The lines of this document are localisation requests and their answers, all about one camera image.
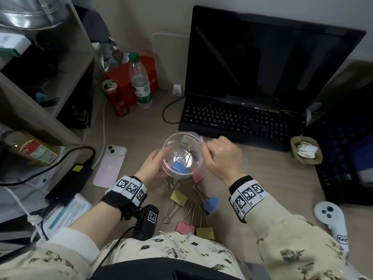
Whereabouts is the person's right hand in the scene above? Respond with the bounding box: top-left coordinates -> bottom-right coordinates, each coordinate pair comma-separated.
199,135 -> 244,187

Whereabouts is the person's left hand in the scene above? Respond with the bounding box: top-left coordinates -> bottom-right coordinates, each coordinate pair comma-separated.
134,148 -> 169,187

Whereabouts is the large clear plastic lid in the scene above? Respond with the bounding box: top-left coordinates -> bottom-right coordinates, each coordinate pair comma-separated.
201,136 -> 249,180

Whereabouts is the pile of large binder clips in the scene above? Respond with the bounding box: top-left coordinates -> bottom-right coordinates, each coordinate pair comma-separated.
162,147 -> 221,240

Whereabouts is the large clear plastic jar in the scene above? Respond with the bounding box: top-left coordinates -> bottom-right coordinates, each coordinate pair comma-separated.
162,131 -> 204,183

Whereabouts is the person's right forearm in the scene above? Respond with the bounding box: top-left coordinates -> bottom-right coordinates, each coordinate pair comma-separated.
244,196 -> 373,280

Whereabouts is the person's left forearm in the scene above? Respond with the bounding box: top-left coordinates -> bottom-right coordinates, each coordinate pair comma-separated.
0,201 -> 123,280

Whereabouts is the person's floral cream jacket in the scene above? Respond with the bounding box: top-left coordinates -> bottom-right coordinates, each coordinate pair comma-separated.
99,230 -> 247,280

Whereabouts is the person's black garment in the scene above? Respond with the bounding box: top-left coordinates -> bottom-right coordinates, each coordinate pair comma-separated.
89,258 -> 257,280

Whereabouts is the black keyboard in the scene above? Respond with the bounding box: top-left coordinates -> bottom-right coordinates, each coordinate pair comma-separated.
178,94 -> 303,152

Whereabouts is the pink smartphone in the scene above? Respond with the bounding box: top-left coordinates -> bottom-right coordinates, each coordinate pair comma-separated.
92,145 -> 127,189

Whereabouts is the red drink can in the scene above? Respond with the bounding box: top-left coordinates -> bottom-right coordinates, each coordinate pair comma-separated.
101,79 -> 130,117

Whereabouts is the brown paper cup with tissue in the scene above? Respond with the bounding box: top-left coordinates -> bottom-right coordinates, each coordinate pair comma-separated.
290,135 -> 324,165

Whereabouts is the clear water bottle green cap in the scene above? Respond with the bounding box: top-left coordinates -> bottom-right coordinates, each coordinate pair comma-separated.
128,52 -> 153,109

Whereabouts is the crumpled white tissue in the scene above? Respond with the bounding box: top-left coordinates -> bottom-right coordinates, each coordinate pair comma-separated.
296,141 -> 318,158

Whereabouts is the black power adapter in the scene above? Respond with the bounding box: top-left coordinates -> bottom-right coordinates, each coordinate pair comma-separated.
45,164 -> 94,206

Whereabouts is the white teal tissue pack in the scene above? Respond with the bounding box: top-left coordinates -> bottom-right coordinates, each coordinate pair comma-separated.
42,192 -> 93,238

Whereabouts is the black electronic device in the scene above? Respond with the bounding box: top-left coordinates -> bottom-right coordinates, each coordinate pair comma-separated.
57,94 -> 94,130

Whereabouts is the red cardboard box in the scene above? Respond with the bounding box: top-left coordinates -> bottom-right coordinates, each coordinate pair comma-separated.
105,55 -> 160,107

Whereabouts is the black plastic crate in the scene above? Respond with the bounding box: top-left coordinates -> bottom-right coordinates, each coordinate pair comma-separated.
303,84 -> 373,206

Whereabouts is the black computer monitor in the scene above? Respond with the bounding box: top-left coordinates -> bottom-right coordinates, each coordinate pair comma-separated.
185,5 -> 367,110

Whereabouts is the white handheld controller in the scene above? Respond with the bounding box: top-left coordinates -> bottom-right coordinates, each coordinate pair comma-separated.
314,201 -> 350,253

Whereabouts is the crumpled clear plastic wrap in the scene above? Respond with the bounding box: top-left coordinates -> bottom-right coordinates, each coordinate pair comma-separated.
98,40 -> 130,72

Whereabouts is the yellow juice bottle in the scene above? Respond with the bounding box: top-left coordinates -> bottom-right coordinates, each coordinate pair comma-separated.
0,125 -> 60,166

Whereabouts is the teal small gadget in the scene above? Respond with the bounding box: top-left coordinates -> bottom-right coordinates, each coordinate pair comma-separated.
35,91 -> 60,107

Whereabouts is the grey shelf unit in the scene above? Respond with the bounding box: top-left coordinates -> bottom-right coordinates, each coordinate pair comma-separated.
0,0 -> 101,231

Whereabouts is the blue folder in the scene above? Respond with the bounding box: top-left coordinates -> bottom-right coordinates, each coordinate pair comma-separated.
349,134 -> 373,184

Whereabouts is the black chair base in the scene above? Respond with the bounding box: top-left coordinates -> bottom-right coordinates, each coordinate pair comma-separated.
0,227 -> 44,260

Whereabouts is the dark fabric bag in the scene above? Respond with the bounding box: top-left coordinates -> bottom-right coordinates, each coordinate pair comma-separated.
73,4 -> 113,44

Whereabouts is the green white box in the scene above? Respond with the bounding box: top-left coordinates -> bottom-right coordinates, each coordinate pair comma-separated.
0,33 -> 32,57

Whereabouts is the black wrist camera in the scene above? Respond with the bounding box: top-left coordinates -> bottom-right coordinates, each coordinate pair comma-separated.
133,204 -> 160,241

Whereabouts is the black keyboard cable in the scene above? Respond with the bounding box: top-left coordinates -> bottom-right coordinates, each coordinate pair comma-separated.
162,96 -> 187,124

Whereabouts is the white charging cable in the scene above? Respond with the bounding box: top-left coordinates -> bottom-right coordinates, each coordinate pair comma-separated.
92,99 -> 107,170

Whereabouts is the black power cable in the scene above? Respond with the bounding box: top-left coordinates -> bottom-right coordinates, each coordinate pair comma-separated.
0,146 -> 96,187

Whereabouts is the thin black camera cable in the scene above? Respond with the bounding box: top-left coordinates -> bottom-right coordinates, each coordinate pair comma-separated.
96,227 -> 136,266

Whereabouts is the white bundled cable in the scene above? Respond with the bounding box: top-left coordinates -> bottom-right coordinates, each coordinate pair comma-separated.
0,186 -> 49,244

